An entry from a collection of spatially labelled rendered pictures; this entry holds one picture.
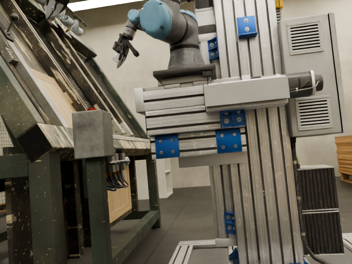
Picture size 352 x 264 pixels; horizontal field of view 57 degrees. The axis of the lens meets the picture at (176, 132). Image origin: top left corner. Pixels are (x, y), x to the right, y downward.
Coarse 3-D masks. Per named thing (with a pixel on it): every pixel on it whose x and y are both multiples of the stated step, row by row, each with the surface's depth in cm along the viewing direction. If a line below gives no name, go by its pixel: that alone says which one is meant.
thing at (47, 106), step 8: (0, 32) 156; (0, 40) 155; (8, 40) 157; (8, 48) 155; (16, 48) 159; (16, 56) 154; (16, 64) 154; (24, 64) 155; (24, 72) 153; (24, 80) 153; (32, 80) 152; (32, 88) 152; (40, 88) 154; (40, 96) 151; (48, 96) 156; (40, 104) 151; (48, 104) 151; (48, 112) 150; (56, 112) 151; (56, 120) 150; (64, 120) 154
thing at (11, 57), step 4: (4, 48) 151; (4, 52) 150; (8, 52) 150; (12, 52) 154; (4, 56) 150; (8, 56) 150; (12, 56) 151; (8, 60) 150; (12, 60) 150; (16, 60) 152
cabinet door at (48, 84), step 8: (32, 72) 164; (40, 72) 175; (40, 80) 168; (48, 80) 178; (48, 88) 171; (56, 88) 183; (56, 96) 174; (64, 96) 186; (56, 104) 166; (64, 104) 178; (64, 112) 169; (72, 112) 181
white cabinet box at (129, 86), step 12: (132, 84) 564; (144, 84) 561; (156, 84) 558; (132, 96) 563; (132, 108) 562; (144, 120) 558; (144, 168) 554; (168, 168) 606; (144, 180) 552; (168, 180) 605; (144, 192) 551; (168, 192) 603
